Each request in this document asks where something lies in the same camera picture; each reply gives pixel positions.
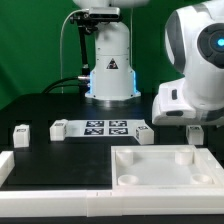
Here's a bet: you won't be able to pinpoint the white U-shaped fence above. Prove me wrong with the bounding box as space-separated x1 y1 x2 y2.
0 151 224 217

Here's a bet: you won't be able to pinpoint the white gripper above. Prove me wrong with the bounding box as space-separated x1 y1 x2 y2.
152 79 224 126

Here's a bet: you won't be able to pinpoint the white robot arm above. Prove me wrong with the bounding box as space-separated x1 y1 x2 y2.
73 0 224 125

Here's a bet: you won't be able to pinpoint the black cables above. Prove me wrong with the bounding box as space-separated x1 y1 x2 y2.
41 76 88 94

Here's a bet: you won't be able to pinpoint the grey cable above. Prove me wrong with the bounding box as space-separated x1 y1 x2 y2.
59 9 88 95

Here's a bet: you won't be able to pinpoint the black camera on stand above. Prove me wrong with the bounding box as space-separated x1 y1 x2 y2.
69 7 122 35

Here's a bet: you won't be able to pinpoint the white square tabletop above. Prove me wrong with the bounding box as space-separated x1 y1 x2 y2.
111 145 224 189

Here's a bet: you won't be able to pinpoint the white fiducial marker sheet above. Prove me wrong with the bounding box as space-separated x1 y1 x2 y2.
66 119 146 137

